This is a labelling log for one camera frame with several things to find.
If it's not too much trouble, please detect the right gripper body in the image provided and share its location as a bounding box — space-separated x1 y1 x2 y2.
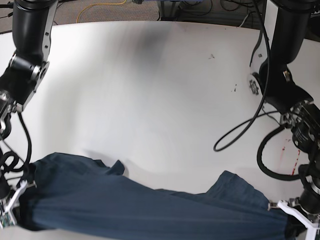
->
0 180 37 213

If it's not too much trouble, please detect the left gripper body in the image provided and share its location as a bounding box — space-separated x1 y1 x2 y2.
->
267 198 320 231

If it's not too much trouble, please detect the dark teal T-shirt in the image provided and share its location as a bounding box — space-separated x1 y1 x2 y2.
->
18 152 296 240

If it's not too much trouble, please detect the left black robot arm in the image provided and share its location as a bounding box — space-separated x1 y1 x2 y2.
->
248 0 320 240

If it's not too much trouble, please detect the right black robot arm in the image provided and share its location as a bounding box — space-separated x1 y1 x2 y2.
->
0 0 58 141

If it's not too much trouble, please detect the red tape rectangle marking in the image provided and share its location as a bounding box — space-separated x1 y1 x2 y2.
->
279 138 301 176

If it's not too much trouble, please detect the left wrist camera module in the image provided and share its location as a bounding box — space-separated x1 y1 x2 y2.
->
305 227 320 240

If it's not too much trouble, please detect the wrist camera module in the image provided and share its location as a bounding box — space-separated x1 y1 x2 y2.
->
0 210 17 229
305 227 320 240

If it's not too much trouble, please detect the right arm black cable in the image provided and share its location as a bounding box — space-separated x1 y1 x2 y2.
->
0 111 33 176

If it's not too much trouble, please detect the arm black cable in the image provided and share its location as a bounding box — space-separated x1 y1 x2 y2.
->
213 0 301 183
0 111 33 176

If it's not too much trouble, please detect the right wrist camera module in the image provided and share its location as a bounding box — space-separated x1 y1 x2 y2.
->
0 210 17 229

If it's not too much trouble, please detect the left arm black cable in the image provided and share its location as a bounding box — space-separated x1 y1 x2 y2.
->
213 0 301 183

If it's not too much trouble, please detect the yellow cable on floor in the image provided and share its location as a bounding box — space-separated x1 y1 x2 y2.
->
76 0 128 24

